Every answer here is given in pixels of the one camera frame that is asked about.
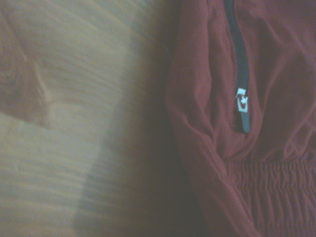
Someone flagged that red-brown shorts with zipper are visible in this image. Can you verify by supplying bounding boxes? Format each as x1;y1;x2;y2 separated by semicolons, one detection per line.
164;0;316;237

